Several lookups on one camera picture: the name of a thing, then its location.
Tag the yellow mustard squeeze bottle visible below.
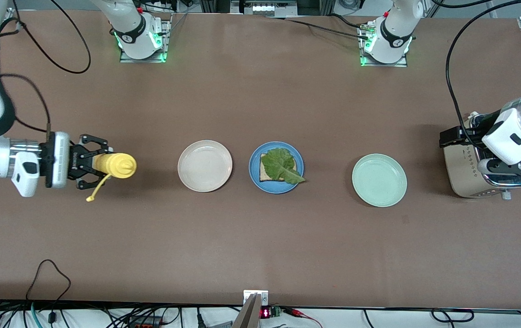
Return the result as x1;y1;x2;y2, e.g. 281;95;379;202
86;153;138;202

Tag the toasted bread slice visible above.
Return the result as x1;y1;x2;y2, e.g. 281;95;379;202
260;153;298;182

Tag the green lettuce leaf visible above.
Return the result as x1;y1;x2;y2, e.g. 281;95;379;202
266;148;307;185

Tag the light green plate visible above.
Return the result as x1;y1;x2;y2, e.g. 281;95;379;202
352;154;408;208

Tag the beige plate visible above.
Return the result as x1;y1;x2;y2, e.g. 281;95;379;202
178;140;233;193

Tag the blue plate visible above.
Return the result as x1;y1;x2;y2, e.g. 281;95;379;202
249;141;304;195

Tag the beige chrome toaster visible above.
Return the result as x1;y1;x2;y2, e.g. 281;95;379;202
443;112;521;200

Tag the white lit device box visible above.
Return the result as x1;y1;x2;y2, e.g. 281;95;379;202
230;0;298;17

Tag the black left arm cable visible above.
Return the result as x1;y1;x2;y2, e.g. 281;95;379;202
445;0;521;151

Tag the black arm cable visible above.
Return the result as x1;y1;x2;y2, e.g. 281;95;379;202
0;0;92;137
445;0;521;151

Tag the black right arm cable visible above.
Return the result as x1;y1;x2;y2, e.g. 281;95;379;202
0;0;92;137

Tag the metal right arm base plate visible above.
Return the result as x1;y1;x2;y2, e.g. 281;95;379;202
119;18;171;64

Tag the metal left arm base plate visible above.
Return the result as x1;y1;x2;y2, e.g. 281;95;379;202
358;23;409;68

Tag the thin black looped cable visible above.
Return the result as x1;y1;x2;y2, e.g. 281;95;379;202
26;259;72;315

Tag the short black table cable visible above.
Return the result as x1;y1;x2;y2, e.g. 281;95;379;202
328;13;370;30

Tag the long black table cable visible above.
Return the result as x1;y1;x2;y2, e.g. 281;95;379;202
260;16;373;41

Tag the black coiled cable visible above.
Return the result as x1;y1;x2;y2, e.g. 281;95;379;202
431;308;475;323

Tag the small metal table bracket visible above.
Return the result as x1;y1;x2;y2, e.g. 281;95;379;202
243;290;269;307

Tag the grey aluminium profile post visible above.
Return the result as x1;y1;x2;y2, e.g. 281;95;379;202
232;293;262;328

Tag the red alligator clip wire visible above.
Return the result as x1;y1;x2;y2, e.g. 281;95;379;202
282;307;322;328

